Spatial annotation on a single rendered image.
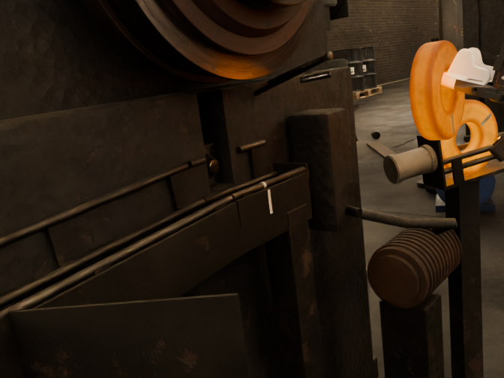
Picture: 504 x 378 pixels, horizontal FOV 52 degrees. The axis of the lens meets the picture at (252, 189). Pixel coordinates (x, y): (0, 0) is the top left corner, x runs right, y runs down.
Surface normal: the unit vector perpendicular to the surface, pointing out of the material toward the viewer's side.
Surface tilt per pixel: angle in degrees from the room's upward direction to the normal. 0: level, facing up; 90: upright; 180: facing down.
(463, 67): 88
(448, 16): 90
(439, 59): 89
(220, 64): 90
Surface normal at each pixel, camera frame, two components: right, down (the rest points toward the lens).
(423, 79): -0.65, -0.04
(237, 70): 0.76, 0.06
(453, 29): -0.64, 0.25
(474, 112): 0.34, 0.16
